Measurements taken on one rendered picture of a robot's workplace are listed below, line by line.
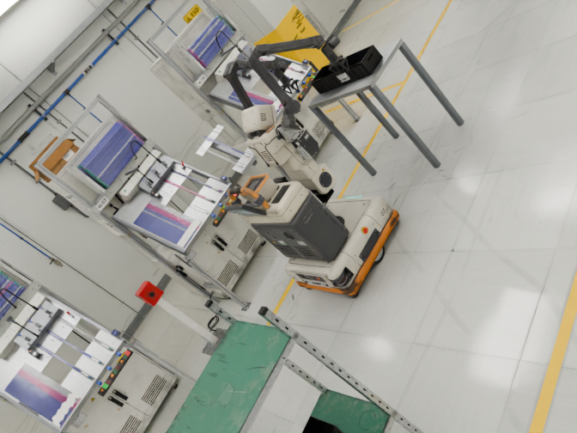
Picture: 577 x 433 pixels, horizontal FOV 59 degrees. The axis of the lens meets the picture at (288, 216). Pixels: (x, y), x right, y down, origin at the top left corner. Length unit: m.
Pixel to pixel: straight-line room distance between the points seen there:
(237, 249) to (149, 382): 1.30
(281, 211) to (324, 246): 0.37
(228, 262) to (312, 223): 1.58
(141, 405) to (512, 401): 2.84
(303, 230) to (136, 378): 1.93
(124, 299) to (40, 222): 1.17
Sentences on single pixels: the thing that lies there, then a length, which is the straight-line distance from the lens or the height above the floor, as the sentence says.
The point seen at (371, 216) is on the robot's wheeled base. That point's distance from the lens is 3.34.
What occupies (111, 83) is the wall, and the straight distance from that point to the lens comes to 6.17.
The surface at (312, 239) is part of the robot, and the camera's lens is 3.10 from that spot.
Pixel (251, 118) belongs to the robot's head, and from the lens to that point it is 3.21.
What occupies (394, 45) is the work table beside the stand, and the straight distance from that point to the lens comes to 3.64.
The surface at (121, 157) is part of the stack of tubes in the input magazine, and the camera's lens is 4.39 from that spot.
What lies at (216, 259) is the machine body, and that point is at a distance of 4.47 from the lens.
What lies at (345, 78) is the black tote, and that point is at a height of 0.84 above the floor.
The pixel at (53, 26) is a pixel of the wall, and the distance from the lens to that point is 6.23.
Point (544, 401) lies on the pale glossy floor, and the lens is 2.38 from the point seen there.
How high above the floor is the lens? 1.96
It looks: 24 degrees down
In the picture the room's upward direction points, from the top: 47 degrees counter-clockwise
